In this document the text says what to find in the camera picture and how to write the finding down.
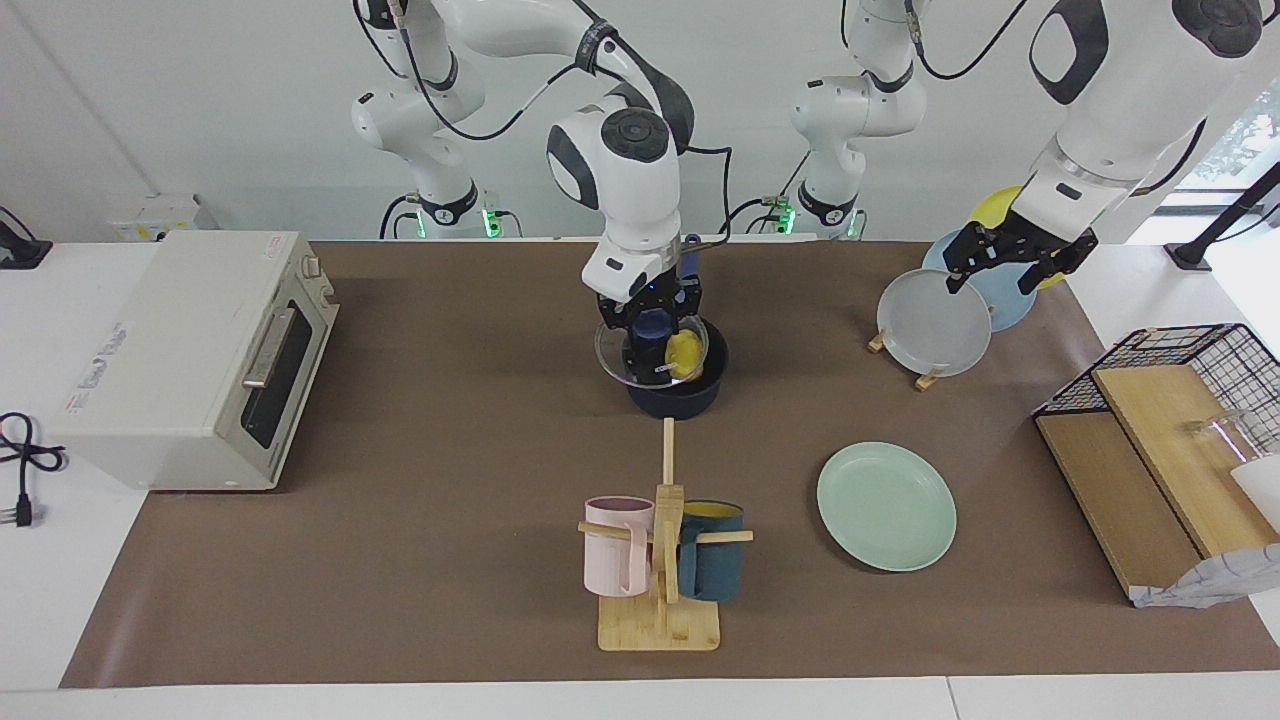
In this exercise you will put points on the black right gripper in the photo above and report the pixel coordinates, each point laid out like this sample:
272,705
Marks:
640,300

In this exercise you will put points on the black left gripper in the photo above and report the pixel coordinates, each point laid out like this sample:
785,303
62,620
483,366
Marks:
1030,240

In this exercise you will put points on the glass lid blue knob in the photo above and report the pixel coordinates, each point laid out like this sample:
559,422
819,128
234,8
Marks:
657,328

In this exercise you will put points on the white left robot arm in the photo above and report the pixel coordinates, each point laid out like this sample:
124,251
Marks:
1130,100

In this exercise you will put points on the light blue plate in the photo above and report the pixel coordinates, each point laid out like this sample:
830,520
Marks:
1010,300

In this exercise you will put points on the yellow plate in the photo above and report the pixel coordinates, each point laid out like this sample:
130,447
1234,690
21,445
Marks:
990,208

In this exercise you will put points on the grey plate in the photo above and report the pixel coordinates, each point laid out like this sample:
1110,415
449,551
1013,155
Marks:
930,325

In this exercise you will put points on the wooden plate rack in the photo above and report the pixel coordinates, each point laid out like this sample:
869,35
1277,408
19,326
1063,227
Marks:
927,380

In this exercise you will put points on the light green plate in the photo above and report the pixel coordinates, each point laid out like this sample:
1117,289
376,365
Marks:
885,510

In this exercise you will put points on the black stand leg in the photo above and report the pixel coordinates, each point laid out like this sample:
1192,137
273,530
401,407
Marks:
1190,255

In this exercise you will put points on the pink mug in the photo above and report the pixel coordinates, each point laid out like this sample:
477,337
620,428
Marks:
610,560

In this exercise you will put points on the dark teal mug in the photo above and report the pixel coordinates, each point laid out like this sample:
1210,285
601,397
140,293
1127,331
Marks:
715,570

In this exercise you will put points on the wooden shelf unit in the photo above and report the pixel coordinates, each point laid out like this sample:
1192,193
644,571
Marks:
1120,500

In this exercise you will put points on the brown table mat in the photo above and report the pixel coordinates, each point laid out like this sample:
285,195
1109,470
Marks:
450,500

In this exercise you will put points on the clear glass cup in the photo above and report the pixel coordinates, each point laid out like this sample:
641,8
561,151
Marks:
1215,440

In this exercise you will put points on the window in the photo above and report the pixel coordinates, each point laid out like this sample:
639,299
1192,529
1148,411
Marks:
1250,140

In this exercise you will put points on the wooden mug tree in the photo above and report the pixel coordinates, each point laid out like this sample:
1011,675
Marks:
660,630

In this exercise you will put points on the white container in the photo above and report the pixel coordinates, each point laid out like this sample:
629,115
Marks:
1262,495

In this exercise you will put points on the white grey patterned cloth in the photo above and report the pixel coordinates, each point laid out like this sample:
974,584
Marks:
1220,580

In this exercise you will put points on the beige toaster oven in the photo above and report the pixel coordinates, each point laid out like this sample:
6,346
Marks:
150,380

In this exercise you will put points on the black clamp mount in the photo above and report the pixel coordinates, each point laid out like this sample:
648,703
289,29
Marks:
20,255

